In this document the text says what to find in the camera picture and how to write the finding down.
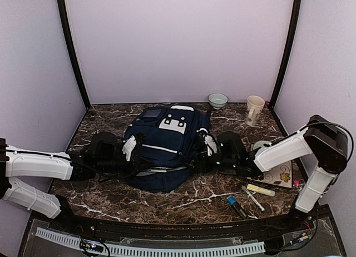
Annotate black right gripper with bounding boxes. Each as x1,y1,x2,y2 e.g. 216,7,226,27
183,152,237,175

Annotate navy blue student backpack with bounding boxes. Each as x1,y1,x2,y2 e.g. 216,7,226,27
124,105,210,193

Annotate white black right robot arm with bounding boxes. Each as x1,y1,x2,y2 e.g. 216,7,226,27
196,115,355,231

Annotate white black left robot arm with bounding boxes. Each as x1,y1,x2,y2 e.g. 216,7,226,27
1,132,145,233

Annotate celadon bowl on plate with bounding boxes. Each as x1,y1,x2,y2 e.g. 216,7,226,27
250,140,271,151

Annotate black marker blue cap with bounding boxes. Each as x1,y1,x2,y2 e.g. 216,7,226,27
226,195,248,219

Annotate yellow highlighter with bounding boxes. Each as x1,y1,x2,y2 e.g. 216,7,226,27
246,184,275,197

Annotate white marker pen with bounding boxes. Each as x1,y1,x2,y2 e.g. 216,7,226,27
241,186,265,212

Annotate square floral plate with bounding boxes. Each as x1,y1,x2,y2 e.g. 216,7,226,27
247,161,293,189

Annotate celadon bowl at back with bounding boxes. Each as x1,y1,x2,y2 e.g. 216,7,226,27
208,93,229,110

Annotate cream ceramic mug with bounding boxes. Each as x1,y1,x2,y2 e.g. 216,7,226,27
245,96,265,126

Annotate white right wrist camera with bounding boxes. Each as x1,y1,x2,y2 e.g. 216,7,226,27
197,128,219,156

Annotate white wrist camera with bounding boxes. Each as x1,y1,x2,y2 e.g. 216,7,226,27
122,133,146,162
197,128,219,156

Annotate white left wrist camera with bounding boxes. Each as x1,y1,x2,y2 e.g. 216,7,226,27
122,133,146,162

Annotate grey slotted cable duct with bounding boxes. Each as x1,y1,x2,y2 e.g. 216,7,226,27
35,228,265,256

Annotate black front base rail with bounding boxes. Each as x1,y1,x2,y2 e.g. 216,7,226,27
29,205,340,242

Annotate black left frame post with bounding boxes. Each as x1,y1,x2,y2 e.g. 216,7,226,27
57,0,91,110

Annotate black frame post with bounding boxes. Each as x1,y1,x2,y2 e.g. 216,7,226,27
57,0,91,110
269,0,301,108

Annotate black right frame post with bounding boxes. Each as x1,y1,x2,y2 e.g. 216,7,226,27
269,0,301,108

